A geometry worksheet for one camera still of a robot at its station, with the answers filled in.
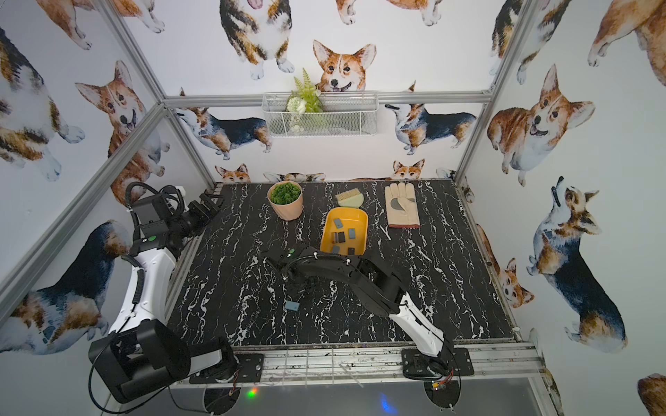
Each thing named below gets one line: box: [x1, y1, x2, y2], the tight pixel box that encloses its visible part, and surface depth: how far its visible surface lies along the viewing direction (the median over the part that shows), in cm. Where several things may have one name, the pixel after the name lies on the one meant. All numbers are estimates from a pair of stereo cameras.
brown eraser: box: [331, 231, 346, 244], surface depth 105 cm
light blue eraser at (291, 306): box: [285, 300, 301, 312], surface depth 87 cm
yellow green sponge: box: [335, 188, 365, 208], surface depth 117 cm
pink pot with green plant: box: [267, 180, 304, 221], surface depth 105 cm
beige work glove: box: [385, 182, 421, 229], surface depth 114 cm
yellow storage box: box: [319, 207, 369, 256], surface depth 106 cm
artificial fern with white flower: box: [286, 67, 325, 134], surface depth 85 cm
